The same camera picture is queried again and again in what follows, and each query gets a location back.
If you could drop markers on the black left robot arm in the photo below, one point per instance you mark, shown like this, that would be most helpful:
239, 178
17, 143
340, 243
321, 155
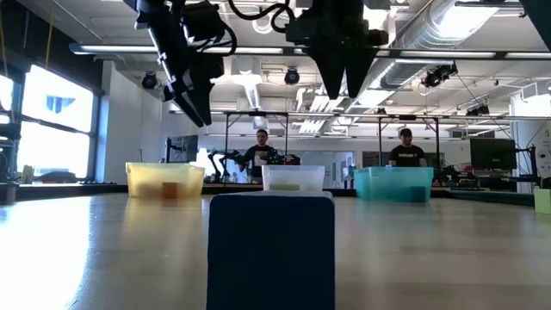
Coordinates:
146, 8

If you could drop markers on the person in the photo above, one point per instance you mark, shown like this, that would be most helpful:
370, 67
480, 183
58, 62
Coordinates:
258, 157
406, 155

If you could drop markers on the green cube block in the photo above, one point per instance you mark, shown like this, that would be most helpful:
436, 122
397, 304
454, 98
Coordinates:
543, 201

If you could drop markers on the black ceiling camera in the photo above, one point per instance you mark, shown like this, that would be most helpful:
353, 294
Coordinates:
439, 75
292, 76
478, 110
149, 80

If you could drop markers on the black metal station frame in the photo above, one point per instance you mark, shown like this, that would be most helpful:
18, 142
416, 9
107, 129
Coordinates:
227, 129
437, 142

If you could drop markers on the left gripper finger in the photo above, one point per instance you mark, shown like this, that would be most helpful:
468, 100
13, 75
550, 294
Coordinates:
204, 97
189, 103

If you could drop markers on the blue cube block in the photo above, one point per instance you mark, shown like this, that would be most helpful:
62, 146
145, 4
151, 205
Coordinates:
417, 194

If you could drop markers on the green rectangular block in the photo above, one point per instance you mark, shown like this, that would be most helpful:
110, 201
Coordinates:
284, 187

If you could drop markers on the bright window pane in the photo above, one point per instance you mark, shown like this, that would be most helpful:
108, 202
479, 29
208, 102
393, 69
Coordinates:
5, 92
56, 142

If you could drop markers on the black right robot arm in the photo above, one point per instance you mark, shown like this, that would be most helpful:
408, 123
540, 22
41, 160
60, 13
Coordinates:
540, 13

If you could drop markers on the black equipment stand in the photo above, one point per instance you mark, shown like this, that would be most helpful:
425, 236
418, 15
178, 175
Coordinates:
6, 163

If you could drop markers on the background black robot arm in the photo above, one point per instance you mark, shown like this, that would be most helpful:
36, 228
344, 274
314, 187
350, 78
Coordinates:
232, 156
275, 158

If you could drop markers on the yellow plastic bin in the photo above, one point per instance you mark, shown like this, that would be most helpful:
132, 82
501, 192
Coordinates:
142, 176

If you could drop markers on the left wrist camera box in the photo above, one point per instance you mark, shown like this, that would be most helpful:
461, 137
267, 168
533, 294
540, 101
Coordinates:
208, 66

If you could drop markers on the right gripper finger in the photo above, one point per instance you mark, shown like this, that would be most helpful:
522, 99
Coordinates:
356, 69
331, 69

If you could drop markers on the long ceiling light bar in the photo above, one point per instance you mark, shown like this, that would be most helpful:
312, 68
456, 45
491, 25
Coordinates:
107, 48

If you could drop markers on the clear plastic bin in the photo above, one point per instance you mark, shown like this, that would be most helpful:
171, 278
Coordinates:
292, 175

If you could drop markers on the teal plastic bin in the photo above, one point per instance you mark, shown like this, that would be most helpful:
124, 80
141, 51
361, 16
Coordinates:
387, 183

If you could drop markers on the black aluminium table frame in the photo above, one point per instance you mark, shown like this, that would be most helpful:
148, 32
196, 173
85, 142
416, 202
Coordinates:
64, 190

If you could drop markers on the black computer monitor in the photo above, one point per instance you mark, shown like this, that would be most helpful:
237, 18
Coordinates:
185, 148
493, 153

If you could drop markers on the blue rectangular block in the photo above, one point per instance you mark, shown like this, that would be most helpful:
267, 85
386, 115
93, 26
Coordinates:
271, 258

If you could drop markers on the silver ventilation duct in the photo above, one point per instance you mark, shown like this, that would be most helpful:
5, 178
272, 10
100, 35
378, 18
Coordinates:
430, 39

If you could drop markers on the red cube block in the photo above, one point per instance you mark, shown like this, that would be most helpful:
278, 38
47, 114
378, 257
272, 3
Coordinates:
170, 190

